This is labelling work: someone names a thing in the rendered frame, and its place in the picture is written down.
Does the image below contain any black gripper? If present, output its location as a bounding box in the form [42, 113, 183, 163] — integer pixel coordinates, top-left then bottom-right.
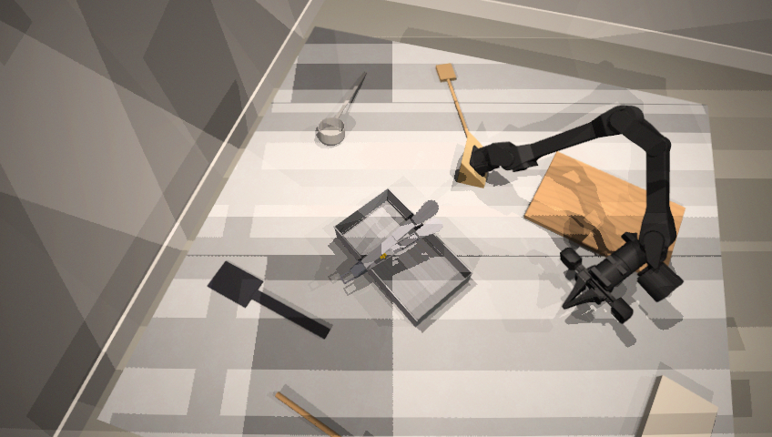
[560, 248, 634, 325]

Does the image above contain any grey saucepan with long thin handle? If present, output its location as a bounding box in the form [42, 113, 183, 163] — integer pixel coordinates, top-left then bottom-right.
[318, 73, 367, 145]

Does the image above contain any grey rectangular roasting tin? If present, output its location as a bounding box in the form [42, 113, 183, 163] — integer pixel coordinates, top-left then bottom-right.
[333, 188, 473, 328]

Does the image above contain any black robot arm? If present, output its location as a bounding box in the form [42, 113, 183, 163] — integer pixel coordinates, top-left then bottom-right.
[470, 106, 684, 302]

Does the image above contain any black spatula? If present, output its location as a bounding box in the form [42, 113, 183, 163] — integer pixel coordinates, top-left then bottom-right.
[208, 261, 330, 340]

